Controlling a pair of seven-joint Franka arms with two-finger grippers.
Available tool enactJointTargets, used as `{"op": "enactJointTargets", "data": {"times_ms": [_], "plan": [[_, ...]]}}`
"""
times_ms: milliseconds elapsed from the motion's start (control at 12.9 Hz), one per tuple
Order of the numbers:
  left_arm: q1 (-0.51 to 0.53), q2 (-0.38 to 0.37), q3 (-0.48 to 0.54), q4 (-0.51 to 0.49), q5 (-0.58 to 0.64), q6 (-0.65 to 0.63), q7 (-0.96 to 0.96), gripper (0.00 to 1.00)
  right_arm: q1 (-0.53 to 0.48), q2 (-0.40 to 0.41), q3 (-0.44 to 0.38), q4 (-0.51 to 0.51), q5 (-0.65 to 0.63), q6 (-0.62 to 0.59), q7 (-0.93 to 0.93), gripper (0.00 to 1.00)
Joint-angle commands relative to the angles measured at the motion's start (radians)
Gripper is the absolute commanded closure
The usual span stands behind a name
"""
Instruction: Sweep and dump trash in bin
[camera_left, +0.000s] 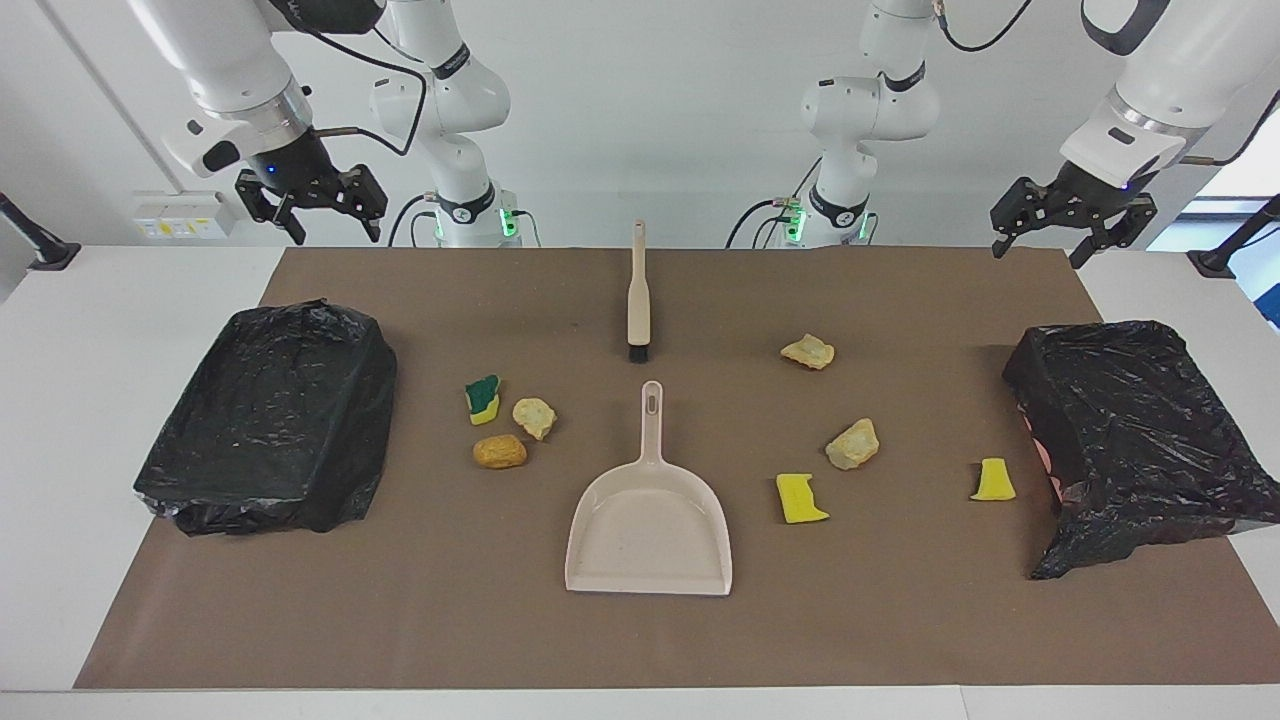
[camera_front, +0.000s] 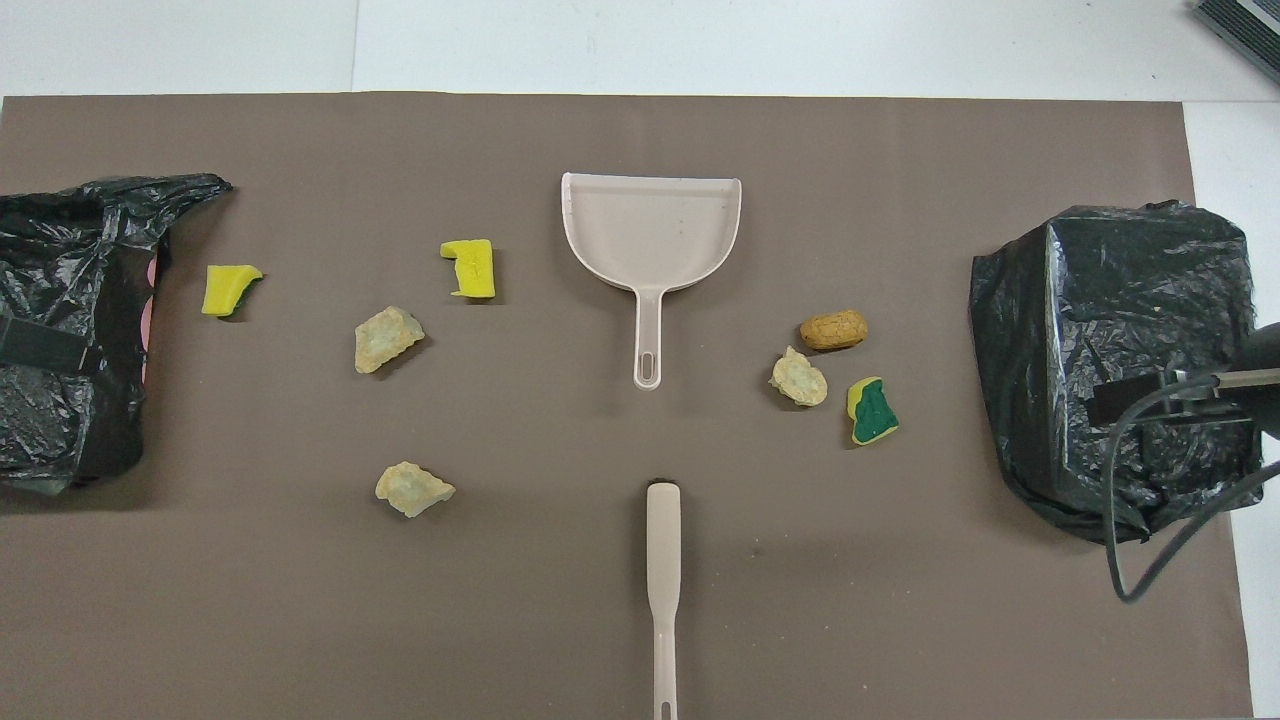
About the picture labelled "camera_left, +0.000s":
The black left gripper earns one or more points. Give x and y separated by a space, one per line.
1090 192

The bulky greyish foam lump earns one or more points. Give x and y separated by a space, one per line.
852 446

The white wall socket box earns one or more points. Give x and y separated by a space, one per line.
180 215

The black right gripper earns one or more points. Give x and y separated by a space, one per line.
300 165

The bright window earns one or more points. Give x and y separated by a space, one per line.
1255 175

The large notched yellow sponge piece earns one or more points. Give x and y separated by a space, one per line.
797 500

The black bag lined pink bin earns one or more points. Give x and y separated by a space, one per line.
1140 440

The beige hand brush black bristles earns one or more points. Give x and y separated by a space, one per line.
638 300

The pale round foam lump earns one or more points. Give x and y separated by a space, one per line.
534 416

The small yellow sponge piece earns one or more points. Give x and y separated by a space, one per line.
993 483

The orange brown bread shaped lump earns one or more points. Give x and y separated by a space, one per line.
499 452

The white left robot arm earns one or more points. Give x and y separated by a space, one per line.
870 110

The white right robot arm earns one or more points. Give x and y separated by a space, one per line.
230 60

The brown paper table mat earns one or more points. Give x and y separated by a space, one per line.
400 600

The yellowish foam lump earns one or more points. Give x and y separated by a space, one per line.
808 352

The beige plastic dustpan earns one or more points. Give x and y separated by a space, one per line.
650 530

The green and yellow sponge piece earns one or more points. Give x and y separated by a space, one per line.
483 398

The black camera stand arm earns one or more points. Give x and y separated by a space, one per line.
50 252
1215 262

